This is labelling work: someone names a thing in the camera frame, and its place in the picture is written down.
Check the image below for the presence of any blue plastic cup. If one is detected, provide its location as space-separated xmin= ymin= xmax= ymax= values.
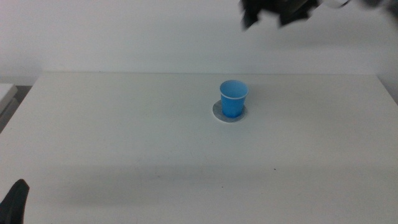
xmin=219 ymin=79 xmax=249 ymax=119

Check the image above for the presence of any round grey cup mat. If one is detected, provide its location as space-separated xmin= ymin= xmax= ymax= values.
xmin=212 ymin=100 xmax=248 ymax=123

